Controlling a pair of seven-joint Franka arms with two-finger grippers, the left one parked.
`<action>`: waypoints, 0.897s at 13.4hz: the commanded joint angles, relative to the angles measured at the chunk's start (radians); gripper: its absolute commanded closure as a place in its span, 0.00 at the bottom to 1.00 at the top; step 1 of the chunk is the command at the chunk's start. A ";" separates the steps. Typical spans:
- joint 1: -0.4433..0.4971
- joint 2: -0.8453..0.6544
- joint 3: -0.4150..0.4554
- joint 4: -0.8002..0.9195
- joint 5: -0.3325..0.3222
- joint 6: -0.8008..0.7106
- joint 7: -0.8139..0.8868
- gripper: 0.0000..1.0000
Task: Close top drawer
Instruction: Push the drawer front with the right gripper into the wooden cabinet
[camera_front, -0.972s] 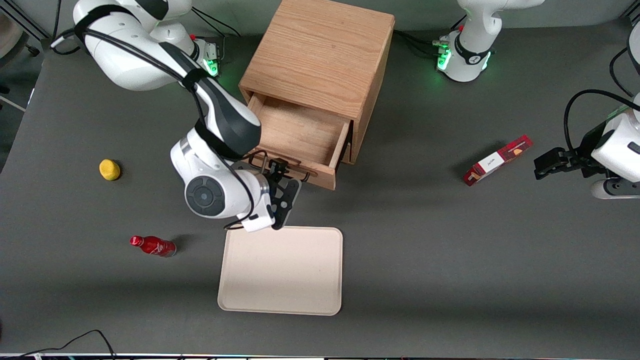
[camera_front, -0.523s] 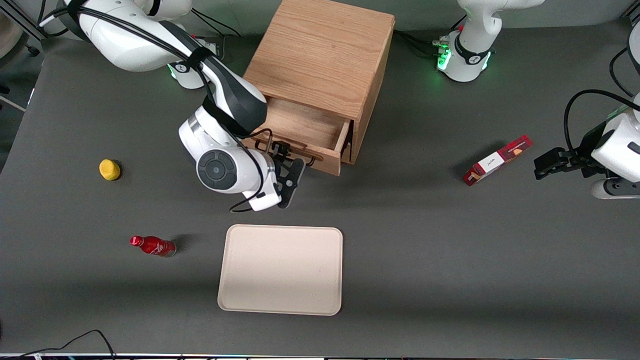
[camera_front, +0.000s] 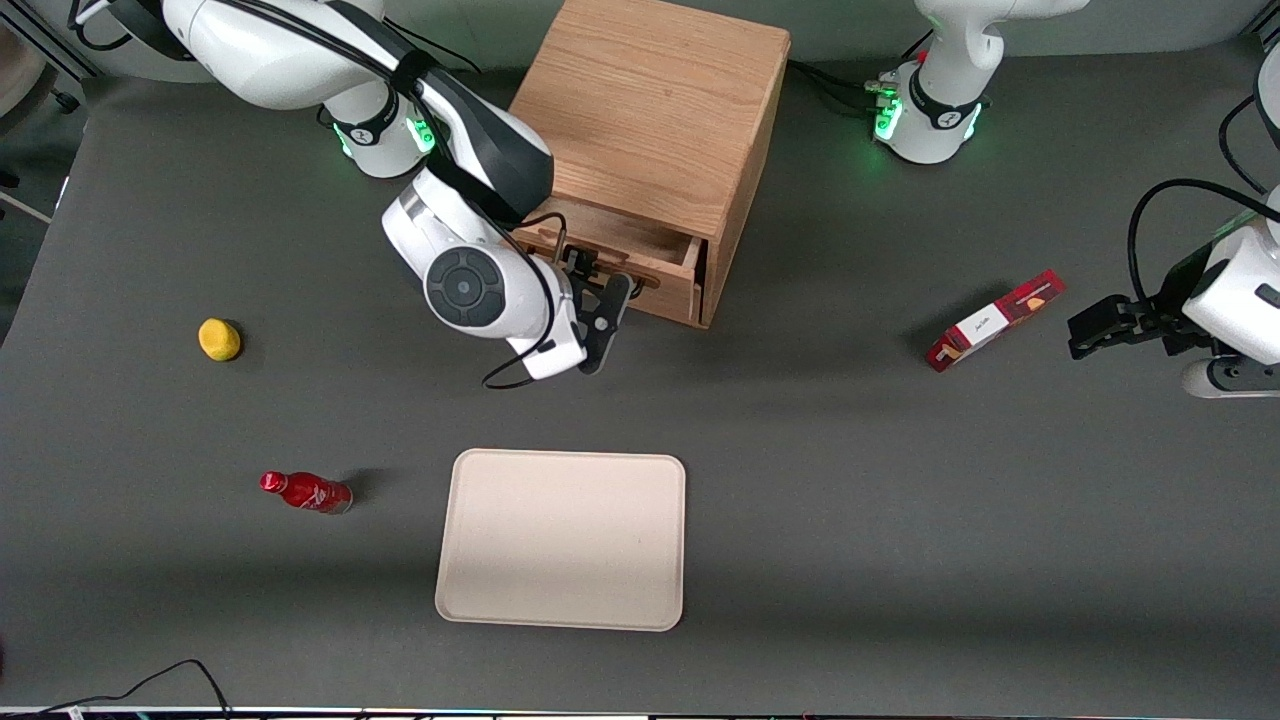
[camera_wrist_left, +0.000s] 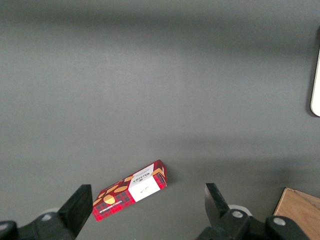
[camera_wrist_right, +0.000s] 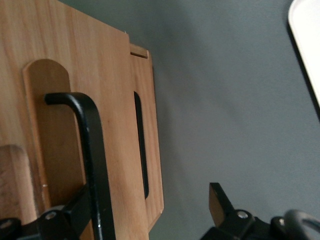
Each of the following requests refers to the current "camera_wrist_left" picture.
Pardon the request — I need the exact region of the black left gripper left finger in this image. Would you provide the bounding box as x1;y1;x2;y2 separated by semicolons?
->
0;184;94;240

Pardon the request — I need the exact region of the red tartan shortbread box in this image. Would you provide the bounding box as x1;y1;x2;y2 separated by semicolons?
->
91;159;168;223

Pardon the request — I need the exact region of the beige plastic tray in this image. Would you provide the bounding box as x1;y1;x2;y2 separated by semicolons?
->
309;46;320;118

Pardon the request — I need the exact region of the wooden drawer cabinet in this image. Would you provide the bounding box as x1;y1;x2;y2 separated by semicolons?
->
272;187;320;240

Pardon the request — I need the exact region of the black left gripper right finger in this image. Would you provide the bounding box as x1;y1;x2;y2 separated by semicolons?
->
196;182;311;240

